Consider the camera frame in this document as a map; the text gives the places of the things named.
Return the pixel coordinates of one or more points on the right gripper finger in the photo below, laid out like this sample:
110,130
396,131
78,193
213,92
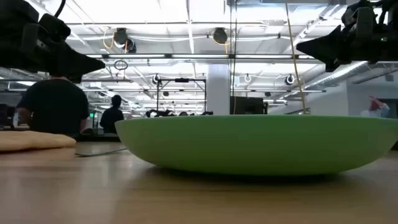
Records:
326,46

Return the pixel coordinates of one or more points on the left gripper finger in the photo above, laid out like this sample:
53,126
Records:
81,63

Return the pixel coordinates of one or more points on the person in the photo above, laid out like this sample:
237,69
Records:
56,105
111,119
374,109

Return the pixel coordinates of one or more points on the yellow cloth napkin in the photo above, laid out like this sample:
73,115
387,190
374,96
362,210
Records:
31,140

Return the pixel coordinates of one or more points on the black monitor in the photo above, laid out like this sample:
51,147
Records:
247,105

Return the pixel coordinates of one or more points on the green plate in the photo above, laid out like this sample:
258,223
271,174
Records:
248,146

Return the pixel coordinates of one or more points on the silver ceiling duct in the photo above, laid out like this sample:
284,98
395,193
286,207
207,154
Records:
342,74

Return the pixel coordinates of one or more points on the distant black rig frame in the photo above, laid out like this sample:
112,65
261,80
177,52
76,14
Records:
157,93

